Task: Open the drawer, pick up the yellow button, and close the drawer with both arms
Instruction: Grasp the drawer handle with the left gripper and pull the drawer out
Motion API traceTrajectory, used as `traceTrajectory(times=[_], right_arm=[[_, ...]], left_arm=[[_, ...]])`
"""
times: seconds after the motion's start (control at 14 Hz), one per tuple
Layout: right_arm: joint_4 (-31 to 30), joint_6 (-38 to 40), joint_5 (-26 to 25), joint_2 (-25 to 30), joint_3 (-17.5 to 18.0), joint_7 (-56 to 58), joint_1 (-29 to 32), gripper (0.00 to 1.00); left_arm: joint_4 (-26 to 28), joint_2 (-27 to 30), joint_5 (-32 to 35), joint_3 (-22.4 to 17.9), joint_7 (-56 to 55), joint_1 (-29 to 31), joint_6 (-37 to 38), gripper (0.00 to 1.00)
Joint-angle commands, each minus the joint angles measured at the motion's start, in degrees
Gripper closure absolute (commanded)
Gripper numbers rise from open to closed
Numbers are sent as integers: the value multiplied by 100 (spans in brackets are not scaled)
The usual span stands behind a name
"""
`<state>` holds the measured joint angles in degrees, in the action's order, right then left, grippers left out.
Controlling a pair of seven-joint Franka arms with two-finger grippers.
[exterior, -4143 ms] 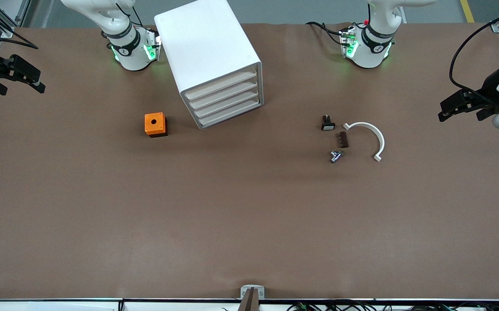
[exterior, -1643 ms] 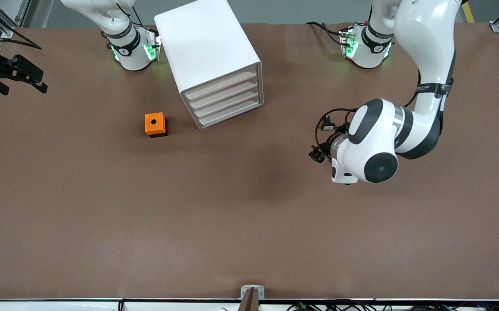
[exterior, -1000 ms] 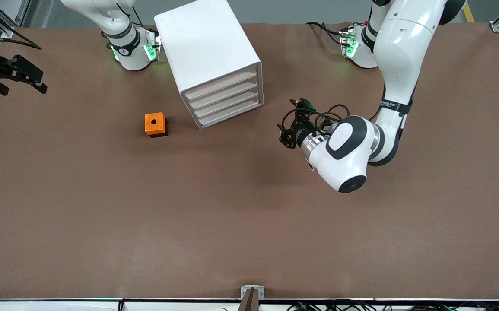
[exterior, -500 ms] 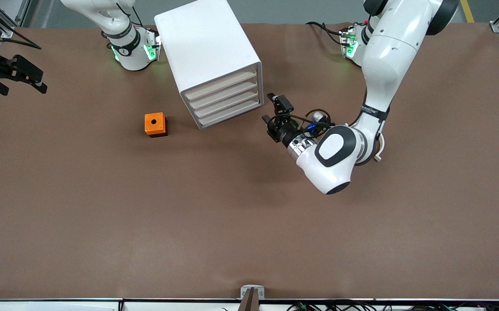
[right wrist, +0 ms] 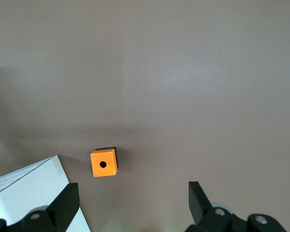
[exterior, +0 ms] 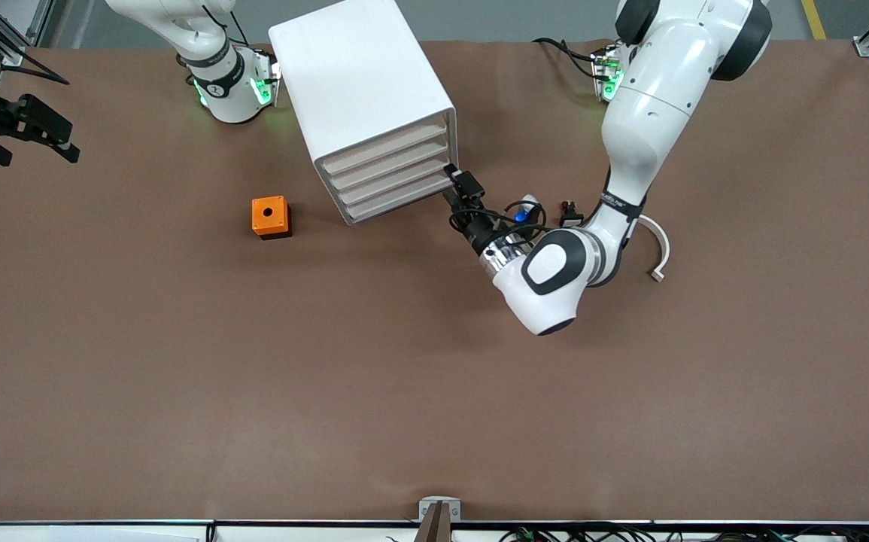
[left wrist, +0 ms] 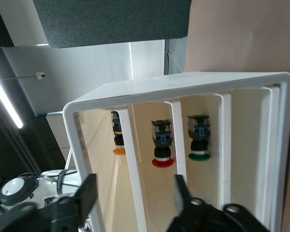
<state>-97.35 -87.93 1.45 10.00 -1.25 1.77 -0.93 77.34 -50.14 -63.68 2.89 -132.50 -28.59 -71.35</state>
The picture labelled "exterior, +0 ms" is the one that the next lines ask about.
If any white table edge rail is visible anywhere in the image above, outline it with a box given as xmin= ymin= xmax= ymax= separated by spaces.
xmin=0 ymin=521 xmax=869 ymax=542

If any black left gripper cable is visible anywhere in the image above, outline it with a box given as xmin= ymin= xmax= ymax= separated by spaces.
xmin=449 ymin=197 xmax=555 ymax=238

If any brown table cover sheet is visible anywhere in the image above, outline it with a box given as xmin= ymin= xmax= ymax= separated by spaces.
xmin=0 ymin=38 xmax=869 ymax=524

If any black base cable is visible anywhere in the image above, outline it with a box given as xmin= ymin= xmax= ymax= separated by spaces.
xmin=532 ymin=36 xmax=612 ymax=80
xmin=201 ymin=4 xmax=251 ymax=47

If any white curved plastic clamp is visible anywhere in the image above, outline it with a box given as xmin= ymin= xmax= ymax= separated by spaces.
xmin=634 ymin=215 xmax=671 ymax=283

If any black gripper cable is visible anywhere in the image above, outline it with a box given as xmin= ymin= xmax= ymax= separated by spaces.
xmin=0 ymin=53 xmax=68 ymax=85
xmin=449 ymin=197 xmax=555 ymax=238

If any orange black button enclosure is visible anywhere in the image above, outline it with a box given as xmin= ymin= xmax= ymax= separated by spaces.
xmin=251 ymin=196 xmax=293 ymax=240

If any black left base cable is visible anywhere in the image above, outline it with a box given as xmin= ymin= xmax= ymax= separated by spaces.
xmin=532 ymin=36 xmax=612 ymax=80

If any white drawer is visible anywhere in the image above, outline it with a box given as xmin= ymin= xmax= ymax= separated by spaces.
xmin=321 ymin=119 xmax=451 ymax=178
xmin=327 ymin=137 xmax=452 ymax=193
xmin=333 ymin=154 xmax=454 ymax=208
xmin=340 ymin=172 xmax=456 ymax=224

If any white drawer cabinet housing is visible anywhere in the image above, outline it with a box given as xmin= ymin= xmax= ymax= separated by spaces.
xmin=268 ymin=0 xmax=460 ymax=227

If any grey metal edge bracket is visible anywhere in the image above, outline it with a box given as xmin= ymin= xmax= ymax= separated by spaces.
xmin=418 ymin=496 xmax=462 ymax=522

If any tangled black cable bundle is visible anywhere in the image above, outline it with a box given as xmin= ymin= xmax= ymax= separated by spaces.
xmin=385 ymin=523 xmax=869 ymax=542

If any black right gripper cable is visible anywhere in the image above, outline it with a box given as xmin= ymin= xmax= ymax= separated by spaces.
xmin=0 ymin=53 xmax=68 ymax=85

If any black right base cable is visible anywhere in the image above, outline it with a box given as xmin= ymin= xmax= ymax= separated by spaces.
xmin=201 ymin=4 xmax=251 ymax=47

